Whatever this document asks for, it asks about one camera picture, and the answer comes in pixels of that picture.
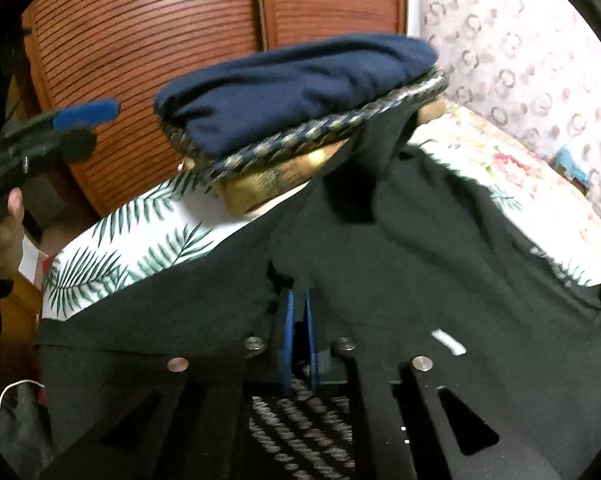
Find floral blanket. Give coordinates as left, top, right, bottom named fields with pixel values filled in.
left=411, top=100, right=601, bottom=286

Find grey cloth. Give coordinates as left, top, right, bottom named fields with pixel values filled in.
left=0, top=385, right=56, bottom=480

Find folded navy cloth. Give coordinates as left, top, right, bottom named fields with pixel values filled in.
left=154, top=34, right=439, bottom=157

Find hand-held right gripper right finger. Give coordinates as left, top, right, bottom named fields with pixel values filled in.
left=305, top=292, right=564, bottom=480

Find circle pattern curtain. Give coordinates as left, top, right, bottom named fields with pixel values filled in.
left=421, top=0, right=601, bottom=241

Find wooden louvered wardrobe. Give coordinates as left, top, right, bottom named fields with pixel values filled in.
left=23, top=0, right=409, bottom=216

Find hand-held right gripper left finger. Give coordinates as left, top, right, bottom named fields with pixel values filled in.
left=38, top=290, right=297, bottom=480

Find leaf print bedsheet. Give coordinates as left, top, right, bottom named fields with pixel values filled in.
left=40, top=175, right=594, bottom=321

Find woven blue gold cushion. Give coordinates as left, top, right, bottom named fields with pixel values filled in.
left=163, top=67, right=449, bottom=181

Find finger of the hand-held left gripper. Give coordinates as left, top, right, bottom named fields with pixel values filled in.
left=0, top=99, right=121, bottom=137
left=10, top=127, right=97, bottom=173

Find white cable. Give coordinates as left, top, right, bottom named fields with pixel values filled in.
left=0, top=379, right=46, bottom=423

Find blue topped cardboard box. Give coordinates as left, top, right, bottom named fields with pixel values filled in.
left=553, top=145, right=591, bottom=192

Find black garment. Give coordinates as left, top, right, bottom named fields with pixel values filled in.
left=33, top=105, right=601, bottom=480

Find person's left hand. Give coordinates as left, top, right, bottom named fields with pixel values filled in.
left=0, top=187, right=27, bottom=281

